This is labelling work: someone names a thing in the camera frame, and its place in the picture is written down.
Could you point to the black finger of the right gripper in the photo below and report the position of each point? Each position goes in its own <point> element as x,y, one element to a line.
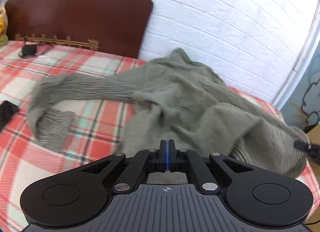
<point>302,146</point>

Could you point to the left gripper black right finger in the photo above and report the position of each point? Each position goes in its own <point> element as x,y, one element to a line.
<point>194,167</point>

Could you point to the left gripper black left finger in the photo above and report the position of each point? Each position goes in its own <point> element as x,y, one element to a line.
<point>140,166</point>

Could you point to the grey-green ribbed knit sweater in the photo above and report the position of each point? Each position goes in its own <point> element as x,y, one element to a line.
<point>175,98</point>

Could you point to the red plaid bed sheet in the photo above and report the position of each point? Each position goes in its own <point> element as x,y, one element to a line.
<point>77,106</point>

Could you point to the dark brown wooden headboard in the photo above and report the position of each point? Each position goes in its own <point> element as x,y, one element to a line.
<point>109,26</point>

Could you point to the black object at bed edge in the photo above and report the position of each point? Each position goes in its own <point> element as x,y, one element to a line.
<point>7,111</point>

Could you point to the small black device on bed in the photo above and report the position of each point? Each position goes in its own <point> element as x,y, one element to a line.
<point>33,50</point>

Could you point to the yellow plush toy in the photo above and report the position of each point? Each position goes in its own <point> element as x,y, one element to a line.
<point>3,26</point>

